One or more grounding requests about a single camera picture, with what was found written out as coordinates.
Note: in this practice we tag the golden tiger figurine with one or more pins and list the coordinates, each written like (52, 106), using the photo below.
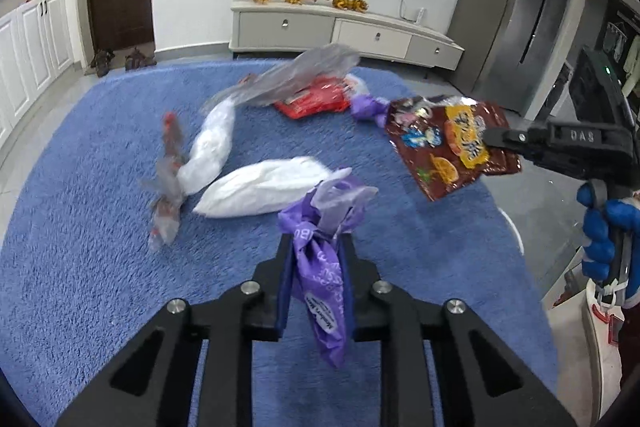
(350, 3)

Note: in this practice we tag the brown shoes pair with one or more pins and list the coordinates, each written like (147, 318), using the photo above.
(140, 58)
(102, 62)

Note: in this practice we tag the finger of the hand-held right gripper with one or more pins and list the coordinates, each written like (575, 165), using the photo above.
(515, 138)

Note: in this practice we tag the twisted white plastic bag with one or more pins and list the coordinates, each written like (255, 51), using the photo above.
(212, 142)

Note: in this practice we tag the red snack packet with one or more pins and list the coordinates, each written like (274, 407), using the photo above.
(315, 99)

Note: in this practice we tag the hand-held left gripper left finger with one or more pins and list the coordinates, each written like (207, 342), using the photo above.
(286, 287)

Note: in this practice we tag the clear grey plastic bag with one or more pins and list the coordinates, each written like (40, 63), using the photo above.
(290, 74)

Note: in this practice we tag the purple snack wrapper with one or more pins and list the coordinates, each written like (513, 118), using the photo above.
(320, 287)

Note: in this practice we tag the clear wrapper with red print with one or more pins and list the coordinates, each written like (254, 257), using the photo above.
(167, 187)

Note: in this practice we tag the flat white plastic bag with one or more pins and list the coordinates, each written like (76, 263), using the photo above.
(260, 187)

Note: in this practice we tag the small purple wrapper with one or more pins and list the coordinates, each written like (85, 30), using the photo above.
(367, 107)

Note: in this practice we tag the white router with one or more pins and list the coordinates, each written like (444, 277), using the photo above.
(420, 14)

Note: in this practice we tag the white cabinet unit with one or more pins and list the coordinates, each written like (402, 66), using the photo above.
(30, 52)

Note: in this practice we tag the blue rug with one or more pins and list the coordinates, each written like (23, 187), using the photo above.
(100, 207)

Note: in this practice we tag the white plastic container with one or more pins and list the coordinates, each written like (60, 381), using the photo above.
(575, 357)

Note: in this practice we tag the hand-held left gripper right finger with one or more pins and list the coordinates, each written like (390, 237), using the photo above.
(347, 292)

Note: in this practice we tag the white television cabinet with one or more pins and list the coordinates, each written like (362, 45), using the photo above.
(300, 29)

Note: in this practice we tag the person's right hand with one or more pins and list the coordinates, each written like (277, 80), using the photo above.
(597, 232)

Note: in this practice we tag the white round bin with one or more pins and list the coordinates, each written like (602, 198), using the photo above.
(515, 232)

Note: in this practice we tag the grey refrigerator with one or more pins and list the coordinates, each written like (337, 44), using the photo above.
(510, 17)

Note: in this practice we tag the brown snack packet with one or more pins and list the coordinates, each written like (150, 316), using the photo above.
(440, 157)

